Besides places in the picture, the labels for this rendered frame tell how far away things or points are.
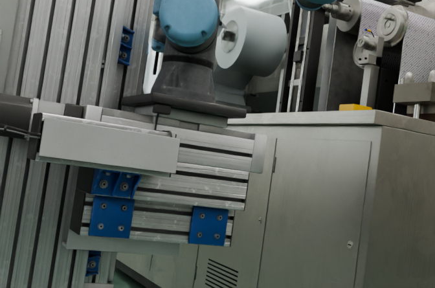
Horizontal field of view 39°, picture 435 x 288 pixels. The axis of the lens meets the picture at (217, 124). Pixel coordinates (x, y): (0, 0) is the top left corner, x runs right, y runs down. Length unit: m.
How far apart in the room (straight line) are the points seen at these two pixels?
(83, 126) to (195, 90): 0.31
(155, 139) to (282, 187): 0.97
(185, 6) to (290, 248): 1.03
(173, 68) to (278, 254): 0.92
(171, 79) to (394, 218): 0.78
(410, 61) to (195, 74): 1.01
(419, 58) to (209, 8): 1.13
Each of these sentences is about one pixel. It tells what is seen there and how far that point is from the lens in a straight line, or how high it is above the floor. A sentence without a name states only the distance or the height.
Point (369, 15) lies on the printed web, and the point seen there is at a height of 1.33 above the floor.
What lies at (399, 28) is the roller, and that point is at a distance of 2.18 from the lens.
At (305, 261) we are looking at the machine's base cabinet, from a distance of 1.96.
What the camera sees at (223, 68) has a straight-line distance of 2.94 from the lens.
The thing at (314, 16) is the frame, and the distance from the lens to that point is 2.37.
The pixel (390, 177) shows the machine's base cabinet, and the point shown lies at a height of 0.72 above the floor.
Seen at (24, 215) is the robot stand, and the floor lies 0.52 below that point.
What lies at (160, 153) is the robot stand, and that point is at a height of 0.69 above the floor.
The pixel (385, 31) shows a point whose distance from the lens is 2.22.
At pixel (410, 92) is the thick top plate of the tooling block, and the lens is 2.03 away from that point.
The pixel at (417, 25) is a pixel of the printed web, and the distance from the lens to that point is 2.23.
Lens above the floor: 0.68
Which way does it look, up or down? 4 degrees up
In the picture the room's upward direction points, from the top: 8 degrees clockwise
